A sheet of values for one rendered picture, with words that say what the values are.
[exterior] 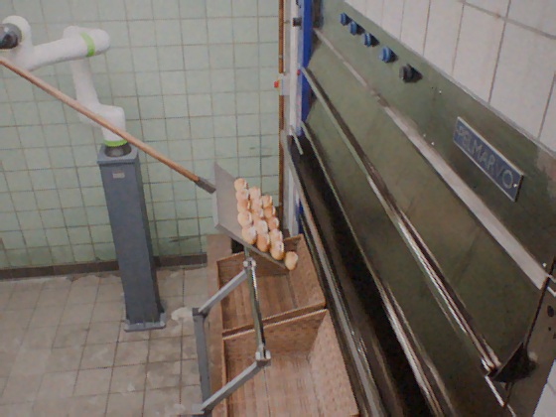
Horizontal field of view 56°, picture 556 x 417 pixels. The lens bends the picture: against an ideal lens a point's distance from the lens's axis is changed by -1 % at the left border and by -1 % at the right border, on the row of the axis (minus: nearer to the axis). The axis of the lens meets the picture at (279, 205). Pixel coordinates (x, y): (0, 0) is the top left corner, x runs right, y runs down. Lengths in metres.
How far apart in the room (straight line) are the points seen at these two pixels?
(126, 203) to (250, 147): 0.98
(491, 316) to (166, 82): 2.74
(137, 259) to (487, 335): 2.53
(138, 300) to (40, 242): 0.97
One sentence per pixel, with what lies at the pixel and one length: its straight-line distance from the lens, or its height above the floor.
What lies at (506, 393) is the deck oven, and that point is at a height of 1.68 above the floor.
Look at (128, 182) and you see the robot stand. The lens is 2.99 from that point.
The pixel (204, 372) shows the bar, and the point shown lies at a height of 0.61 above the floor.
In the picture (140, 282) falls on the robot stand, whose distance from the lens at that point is 3.37.
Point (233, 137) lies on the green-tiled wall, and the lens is 3.54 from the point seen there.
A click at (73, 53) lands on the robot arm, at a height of 1.79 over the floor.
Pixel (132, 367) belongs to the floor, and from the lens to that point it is 3.37.
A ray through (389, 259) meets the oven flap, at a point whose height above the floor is 1.53.
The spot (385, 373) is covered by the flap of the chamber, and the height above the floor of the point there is 1.40.
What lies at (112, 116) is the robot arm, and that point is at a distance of 2.88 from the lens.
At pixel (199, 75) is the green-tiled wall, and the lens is 3.39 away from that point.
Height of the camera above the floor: 2.41
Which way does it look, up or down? 31 degrees down
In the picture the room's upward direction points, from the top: straight up
